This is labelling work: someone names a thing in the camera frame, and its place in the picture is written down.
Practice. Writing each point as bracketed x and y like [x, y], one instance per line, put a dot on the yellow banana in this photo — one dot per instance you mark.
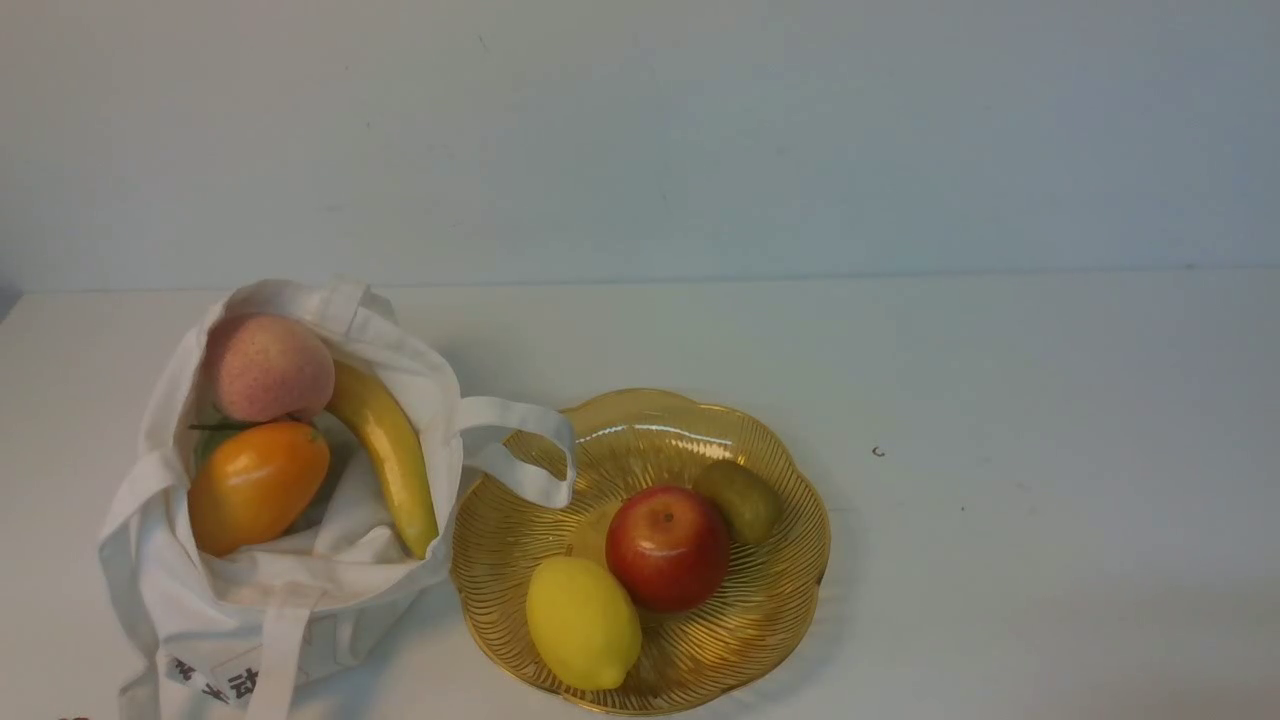
[364, 405]

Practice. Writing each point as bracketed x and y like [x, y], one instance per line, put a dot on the amber glass fruit plate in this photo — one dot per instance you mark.
[627, 440]

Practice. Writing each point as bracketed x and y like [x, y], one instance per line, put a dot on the green fruit in bag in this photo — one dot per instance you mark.
[211, 431]

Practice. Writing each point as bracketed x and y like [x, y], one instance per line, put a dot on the white cloth tote bag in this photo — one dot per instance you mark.
[249, 628]

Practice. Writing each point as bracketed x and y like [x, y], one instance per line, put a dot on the red apple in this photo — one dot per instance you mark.
[669, 547]

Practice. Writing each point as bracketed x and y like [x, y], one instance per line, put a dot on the green-brown kiwi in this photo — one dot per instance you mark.
[749, 504]

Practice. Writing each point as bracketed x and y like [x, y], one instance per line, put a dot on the yellow lemon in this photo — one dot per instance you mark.
[582, 623]

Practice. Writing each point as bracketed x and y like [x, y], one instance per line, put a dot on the pink peach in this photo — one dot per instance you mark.
[261, 367]

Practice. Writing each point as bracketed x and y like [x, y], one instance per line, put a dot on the orange mango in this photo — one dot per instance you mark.
[255, 484]

